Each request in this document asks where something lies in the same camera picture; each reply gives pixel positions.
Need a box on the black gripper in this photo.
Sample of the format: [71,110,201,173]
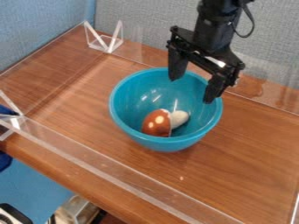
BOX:
[166,25,246,104]

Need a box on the blue plastic bowl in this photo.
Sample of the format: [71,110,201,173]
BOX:
[108,67,223,152]

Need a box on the plush brown white mushroom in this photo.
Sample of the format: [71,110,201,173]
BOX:
[142,108,190,137]

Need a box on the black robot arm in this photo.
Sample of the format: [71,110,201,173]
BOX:
[167,0,255,104]

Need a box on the clear acrylic back barrier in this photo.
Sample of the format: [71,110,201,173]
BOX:
[83,20,299,116]

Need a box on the clear acrylic barrier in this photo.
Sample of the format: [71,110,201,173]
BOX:
[12,116,243,224]
[83,20,299,116]

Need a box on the clear acrylic front barrier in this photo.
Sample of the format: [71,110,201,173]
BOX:
[12,116,243,224]

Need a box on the grey box under table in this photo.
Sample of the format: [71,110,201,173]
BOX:
[46,195,99,224]

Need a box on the dark blue object left edge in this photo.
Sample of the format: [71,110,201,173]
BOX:
[0,104,19,172]

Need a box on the black white object bottom left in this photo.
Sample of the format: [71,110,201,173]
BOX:
[0,203,34,224]

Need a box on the clear acrylic corner bracket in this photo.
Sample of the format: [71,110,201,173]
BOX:
[83,21,124,53]

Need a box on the clear acrylic left bracket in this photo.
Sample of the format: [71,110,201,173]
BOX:
[0,90,24,140]

